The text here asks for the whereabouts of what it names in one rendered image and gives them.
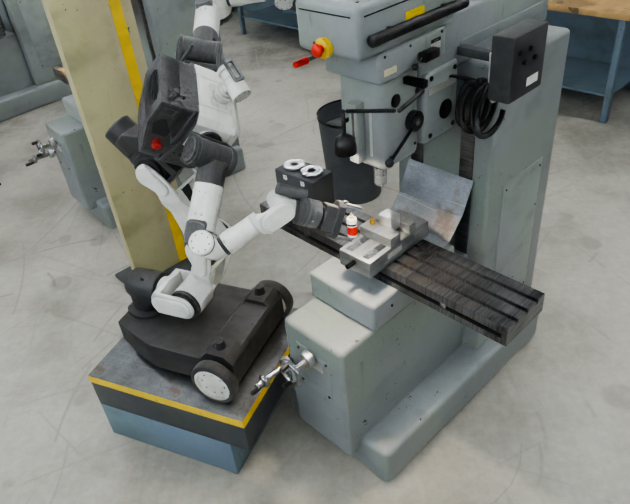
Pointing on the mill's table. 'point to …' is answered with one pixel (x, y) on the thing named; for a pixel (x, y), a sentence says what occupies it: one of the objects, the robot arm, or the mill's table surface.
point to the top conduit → (415, 22)
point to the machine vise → (415, 228)
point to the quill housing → (377, 123)
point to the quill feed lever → (408, 132)
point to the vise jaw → (380, 233)
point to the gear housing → (377, 74)
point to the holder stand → (307, 179)
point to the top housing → (360, 23)
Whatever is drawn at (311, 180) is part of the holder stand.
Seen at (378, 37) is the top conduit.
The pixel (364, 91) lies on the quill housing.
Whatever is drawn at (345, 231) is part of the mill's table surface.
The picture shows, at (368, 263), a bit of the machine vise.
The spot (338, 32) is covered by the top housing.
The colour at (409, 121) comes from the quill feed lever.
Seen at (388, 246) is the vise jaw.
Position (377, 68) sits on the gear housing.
